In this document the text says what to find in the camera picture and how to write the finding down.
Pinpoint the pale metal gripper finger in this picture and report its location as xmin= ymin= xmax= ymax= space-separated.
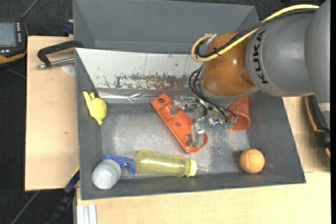
xmin=191 ymin=124 xmax=205 ymax=147
xmin=180 ymin=97 xmax=197 ymax=111

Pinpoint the orange flat block with holes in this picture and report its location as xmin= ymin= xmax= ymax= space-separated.
xmin=150 ymin=93 xmax=209 ymax=154

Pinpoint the orange cup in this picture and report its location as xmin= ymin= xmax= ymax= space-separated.
xmin=227 ymin=97 xmax=252 ymax=131

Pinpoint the yellow clear plastic bottle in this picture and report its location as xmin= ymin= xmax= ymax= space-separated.
xmin=135 ymin=149 xmax=198 ymax=178

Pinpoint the orange ball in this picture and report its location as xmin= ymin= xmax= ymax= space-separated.
xmin=239 ymin=148 xmax=266 ymax=174

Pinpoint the grey metal bin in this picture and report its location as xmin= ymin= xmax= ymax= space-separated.
xmin=72 ymin=0 xmax=307 ymax=200

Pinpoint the yellow toy animal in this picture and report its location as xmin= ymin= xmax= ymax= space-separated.
xmin=83 ymin=91 xmax=108 ymax=125

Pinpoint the white spray bottle blue trigger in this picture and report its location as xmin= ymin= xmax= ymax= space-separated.
xmin=91 ymin=154 xmax=137 ymax=190

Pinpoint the pale wood board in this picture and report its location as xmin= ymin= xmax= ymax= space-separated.
xmin=25 ymin=35 xmax=81 ymax=191

